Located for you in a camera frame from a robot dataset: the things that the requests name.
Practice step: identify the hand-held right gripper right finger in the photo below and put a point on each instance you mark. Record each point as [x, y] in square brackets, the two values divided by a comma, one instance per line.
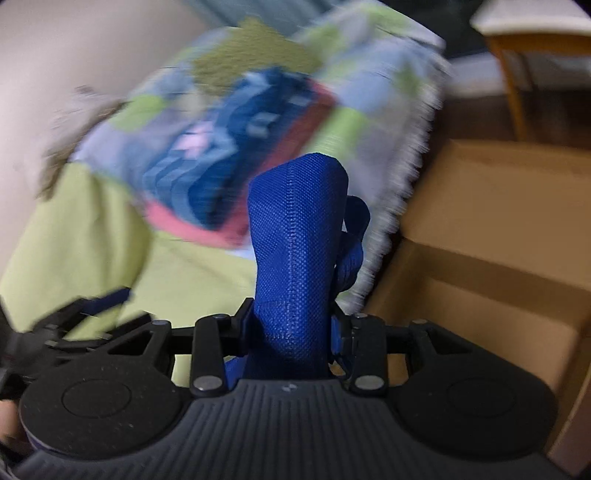
[358, 332]

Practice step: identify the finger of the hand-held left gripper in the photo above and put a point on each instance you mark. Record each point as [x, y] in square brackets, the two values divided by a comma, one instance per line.
[78, 310]
[106, 336]

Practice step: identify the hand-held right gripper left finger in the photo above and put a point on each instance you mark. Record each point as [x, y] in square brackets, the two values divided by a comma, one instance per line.
[244, 330]

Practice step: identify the blue shopping bag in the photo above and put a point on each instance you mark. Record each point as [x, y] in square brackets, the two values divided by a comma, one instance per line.
[295, 240]

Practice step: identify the green covered sofa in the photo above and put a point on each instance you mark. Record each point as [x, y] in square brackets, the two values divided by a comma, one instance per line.
[83, 240]

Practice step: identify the cardboard box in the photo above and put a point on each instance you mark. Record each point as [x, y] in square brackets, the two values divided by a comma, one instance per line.
[485, 207]

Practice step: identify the blue patterned blanket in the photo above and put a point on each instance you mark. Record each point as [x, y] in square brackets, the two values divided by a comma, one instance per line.
[240, 120]

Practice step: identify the green patterned cushion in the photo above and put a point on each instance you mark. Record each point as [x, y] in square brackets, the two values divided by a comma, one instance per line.
[249, 50]

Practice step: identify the floral patterned cloth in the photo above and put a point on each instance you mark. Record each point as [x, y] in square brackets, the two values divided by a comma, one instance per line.
[369, 46]

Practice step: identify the wooden side table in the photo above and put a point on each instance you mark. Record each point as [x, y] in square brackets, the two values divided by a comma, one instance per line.
[508, 78]

